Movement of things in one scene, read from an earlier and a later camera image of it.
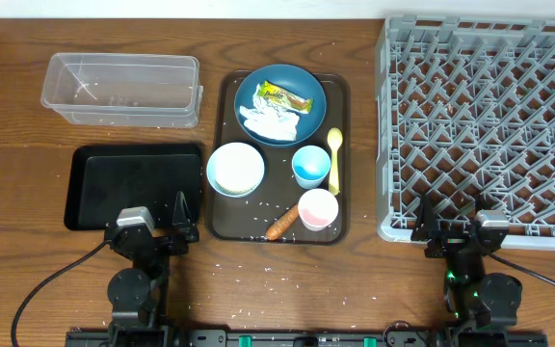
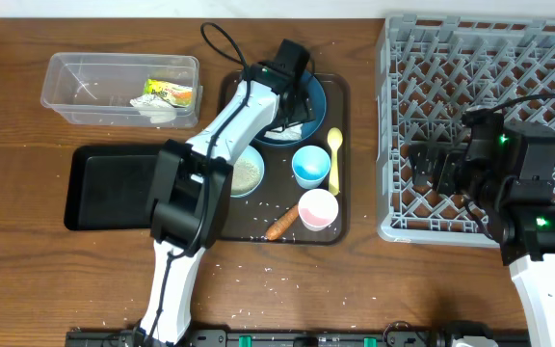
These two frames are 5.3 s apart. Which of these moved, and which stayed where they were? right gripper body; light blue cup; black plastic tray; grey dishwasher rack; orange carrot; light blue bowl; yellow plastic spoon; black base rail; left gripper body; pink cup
Moved: left gripper body; right gripper body
Stayed: black plastic tray; pink cup; yellow plastic spoon; orange carrot; grey dishwasher rack; light blue bowl; black base rail; light blue cup
